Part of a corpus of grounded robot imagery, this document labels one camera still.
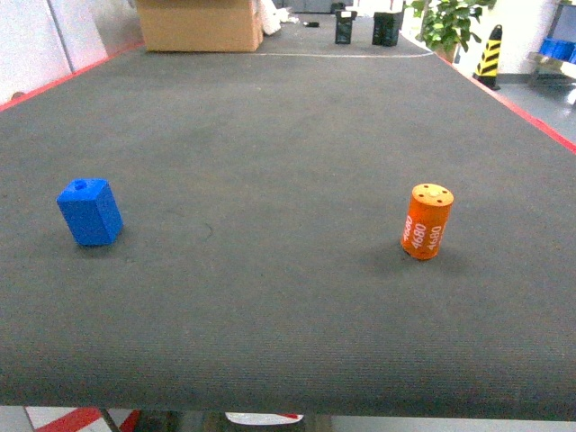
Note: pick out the green potted plant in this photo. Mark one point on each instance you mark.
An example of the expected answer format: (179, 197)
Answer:
(447, 25)

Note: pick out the large cardboard box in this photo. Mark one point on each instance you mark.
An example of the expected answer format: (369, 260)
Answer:
(200, 26)

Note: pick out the right black box on table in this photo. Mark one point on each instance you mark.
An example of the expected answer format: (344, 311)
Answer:
(386, 28)

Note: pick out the orange cylindrical cap 4680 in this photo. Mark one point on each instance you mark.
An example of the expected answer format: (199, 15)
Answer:
(428, 213)

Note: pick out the red metal table frame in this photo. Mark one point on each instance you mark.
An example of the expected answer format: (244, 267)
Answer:
(516, 109)

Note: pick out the stainless steel shelf rack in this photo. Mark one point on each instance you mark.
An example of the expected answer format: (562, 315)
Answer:
(555, 57)

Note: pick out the left black box on table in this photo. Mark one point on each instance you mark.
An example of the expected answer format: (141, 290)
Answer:
(344, 26)

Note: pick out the black box on table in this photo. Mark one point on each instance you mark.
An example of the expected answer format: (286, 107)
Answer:
(344, 26)
(386, 28)

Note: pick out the white foam packaging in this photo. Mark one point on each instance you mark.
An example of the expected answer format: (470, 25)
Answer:
(273, 17)

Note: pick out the dark grey table mat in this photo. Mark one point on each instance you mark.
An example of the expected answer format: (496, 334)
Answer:
(259, 266)

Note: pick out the yellow black traffic cone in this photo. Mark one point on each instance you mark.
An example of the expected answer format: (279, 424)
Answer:
(487, 69)

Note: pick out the blue rectangular block part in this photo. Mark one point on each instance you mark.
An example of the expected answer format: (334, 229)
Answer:
(90, 212)

